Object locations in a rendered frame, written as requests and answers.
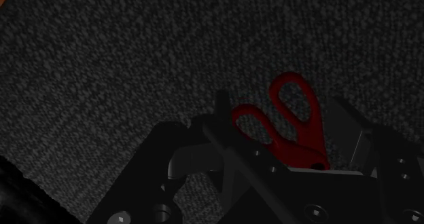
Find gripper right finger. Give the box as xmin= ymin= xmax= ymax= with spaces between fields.
xmin=325 ymin=96 xmax=424 ymax=224

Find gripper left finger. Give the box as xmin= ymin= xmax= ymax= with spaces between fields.
xmin=86 ymin=90 xmax=289 ymax=224

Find grey fabric sofa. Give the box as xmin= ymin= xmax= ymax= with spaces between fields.
xmin=0 ymin=0 xmax=424 ymax=224

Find red-handled scissors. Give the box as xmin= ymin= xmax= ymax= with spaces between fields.
xmin=230 ymin=71 xmax=332 ymax=171

